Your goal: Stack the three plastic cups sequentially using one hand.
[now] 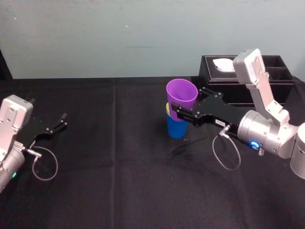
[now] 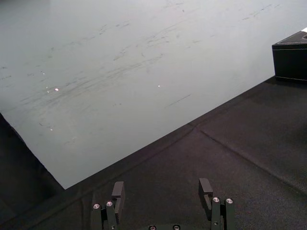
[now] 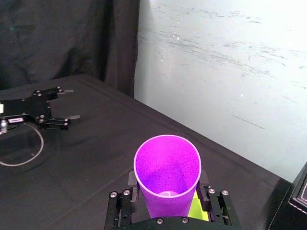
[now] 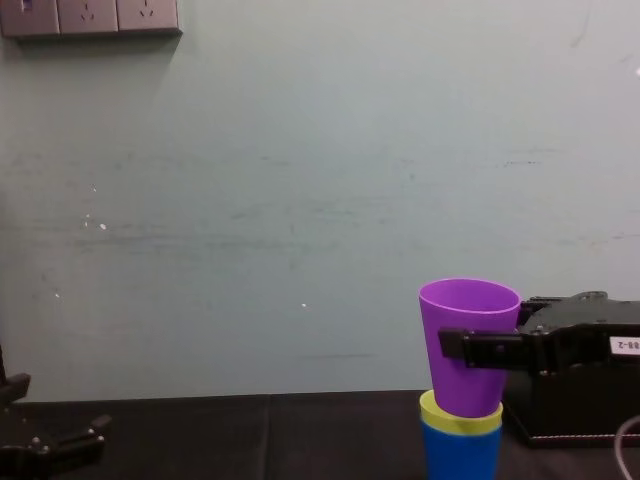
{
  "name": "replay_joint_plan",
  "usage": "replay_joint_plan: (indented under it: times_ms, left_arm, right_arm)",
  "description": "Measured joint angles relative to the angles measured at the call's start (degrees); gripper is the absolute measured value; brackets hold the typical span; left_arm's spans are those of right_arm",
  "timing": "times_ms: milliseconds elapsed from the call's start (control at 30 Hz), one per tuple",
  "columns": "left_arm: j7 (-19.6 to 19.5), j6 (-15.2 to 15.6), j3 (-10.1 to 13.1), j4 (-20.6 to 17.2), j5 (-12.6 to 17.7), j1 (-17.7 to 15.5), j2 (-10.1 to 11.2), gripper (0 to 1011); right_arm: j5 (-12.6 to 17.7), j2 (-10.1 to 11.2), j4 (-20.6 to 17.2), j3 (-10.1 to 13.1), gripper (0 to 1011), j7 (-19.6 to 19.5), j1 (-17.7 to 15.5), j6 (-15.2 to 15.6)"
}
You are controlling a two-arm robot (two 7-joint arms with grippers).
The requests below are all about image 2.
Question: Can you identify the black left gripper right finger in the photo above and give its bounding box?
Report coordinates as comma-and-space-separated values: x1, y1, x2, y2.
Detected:
198, 178, 236, 230

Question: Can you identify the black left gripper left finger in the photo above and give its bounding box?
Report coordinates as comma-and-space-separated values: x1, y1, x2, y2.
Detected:
92, 181, 126, 230

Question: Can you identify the black table cloth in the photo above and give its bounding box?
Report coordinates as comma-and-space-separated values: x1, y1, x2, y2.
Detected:
0, 74, 307, 230

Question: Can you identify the black stitched box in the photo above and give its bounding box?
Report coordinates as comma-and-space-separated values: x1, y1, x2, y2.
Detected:
272, 30, 307, 84

